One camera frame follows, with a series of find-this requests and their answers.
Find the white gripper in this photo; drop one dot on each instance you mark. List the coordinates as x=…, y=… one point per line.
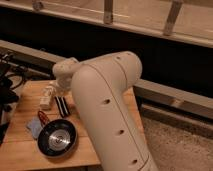
x=62, y=86

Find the black white striped eraser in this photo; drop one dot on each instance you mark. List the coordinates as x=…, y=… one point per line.
x=62, y=106

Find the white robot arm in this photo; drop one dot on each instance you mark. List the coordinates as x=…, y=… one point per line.
x=97, y=86

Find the white tube bottle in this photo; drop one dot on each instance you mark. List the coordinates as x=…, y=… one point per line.
x=46, y=99

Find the blue cloth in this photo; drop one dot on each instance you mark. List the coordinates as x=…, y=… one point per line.
x=35, y=127

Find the black frying pan red handle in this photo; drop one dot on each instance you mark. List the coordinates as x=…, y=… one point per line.
x=57, y=137

